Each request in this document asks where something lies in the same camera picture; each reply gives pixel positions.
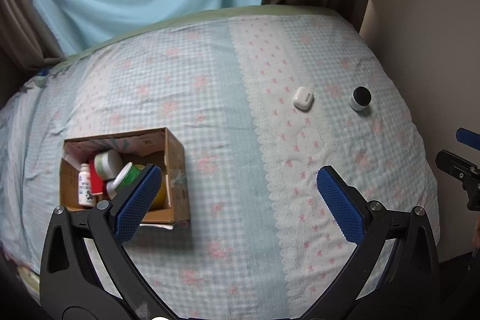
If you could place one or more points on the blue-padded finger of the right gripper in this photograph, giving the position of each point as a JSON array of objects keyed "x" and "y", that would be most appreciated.
[{"x": 468, "y": 138}]

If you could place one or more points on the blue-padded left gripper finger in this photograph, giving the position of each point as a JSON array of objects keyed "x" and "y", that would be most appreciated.
[{"x": 85, "y": 271}]

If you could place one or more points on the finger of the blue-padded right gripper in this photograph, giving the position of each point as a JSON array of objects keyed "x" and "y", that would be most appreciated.
[{"x": 393, "y": 272}]

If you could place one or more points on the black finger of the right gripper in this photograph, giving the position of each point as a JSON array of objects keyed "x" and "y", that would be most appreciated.
[{"x": 458, "y": 168}]

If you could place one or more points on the small white medicine bottle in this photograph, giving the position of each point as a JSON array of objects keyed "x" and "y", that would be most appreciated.
[{"x": 85, "y": 196}]

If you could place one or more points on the red rectangular box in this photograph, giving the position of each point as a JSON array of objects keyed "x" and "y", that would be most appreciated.
[{"x": 98, "y": 185}]

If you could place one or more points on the yellow tape roll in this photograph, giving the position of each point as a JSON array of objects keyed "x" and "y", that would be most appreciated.
[{"x": 158, "y": 202}]

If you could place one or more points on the green jar with white lid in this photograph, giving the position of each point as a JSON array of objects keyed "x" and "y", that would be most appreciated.
[{"x": 128, "y": 174}]

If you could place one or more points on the pale green lidded jar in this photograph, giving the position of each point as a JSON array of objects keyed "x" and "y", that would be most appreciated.
[{"x": 108, "y": 164}]

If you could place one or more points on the silver-lidded dark jar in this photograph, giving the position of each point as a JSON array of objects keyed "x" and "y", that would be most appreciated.
[{"x": 111, "y": 189}]

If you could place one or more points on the small black-lidded jar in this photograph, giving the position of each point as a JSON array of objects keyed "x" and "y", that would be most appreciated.
[{"x": 360, "y": 99}]

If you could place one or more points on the open cardboard box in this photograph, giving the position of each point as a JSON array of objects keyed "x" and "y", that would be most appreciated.
[{"x": 156, "y": 145}]

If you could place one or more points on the white earbuds case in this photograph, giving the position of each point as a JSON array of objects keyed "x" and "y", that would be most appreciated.
[{"x": 303, "y": 98}]

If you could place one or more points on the checkered floral bed sheet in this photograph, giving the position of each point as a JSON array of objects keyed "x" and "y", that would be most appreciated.
[{"x": 261, "y": 243}]

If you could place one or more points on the left brown curtain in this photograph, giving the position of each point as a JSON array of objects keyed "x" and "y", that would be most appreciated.
[{"x": 25, "y": 37}]

